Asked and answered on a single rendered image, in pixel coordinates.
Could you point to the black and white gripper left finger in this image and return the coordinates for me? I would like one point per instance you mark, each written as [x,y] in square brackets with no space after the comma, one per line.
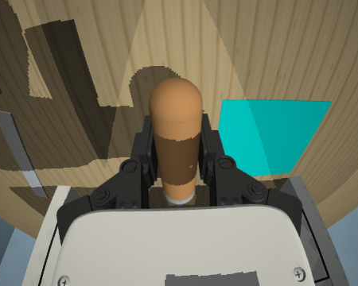
[125,189]

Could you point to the teal square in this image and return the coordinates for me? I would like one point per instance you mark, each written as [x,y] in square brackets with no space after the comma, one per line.
[267,137]

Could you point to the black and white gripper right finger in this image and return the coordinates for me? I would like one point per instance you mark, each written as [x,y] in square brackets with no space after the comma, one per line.
[229,185]

